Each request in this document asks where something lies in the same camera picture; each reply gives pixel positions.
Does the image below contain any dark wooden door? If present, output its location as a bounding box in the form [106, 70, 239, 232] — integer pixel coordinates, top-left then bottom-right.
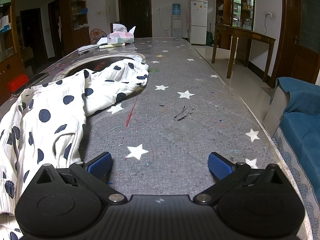
[117, 0, 153, 38]

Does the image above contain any wooden shelf cabinet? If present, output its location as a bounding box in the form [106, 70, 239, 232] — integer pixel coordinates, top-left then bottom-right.
[60, 0, 90, 53]

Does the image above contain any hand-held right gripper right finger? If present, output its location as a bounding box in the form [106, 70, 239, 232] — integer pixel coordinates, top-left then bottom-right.
[193, 151, 285, 205]

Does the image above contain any round built-in cooktop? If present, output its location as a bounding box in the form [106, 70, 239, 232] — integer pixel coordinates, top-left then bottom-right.
[60, 52, 147, 78]

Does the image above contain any colourful play tent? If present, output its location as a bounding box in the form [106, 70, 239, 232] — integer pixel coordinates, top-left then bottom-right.
[89, 27, 109, 45]

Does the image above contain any red plastic stool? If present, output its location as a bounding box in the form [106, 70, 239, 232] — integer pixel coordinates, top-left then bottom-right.
[7, 75, 28, 93]

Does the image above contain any grey star table mat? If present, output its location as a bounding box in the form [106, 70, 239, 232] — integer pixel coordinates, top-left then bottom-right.
[0, 37, 308, 240]

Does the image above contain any wooden display cabinet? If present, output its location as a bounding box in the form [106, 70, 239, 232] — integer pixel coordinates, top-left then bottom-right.
[215, 0, 255, 50]

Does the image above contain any blue sofa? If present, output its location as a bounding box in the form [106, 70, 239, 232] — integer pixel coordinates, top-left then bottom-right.
[269, 77, 320, 240]

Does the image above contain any wooden side table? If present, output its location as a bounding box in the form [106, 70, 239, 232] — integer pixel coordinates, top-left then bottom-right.
[211, 24, 276, 82]

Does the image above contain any white water dispenser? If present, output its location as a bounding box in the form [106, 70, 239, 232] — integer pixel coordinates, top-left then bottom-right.
[171, 15, 182, 39]

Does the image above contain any white refrigerator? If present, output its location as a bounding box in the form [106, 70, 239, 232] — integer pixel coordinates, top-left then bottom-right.
[188, 0, 208, 45]

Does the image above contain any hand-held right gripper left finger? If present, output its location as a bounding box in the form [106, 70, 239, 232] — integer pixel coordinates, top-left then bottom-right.
[35, 151, 127, 205]

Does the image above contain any wooden door with glass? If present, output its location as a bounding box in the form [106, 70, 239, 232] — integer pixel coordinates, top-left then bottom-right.
[271, 0, 320, 88]

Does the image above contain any white polka dot garment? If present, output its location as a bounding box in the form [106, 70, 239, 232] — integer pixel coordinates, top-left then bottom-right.
[0, 59, 150, 240]

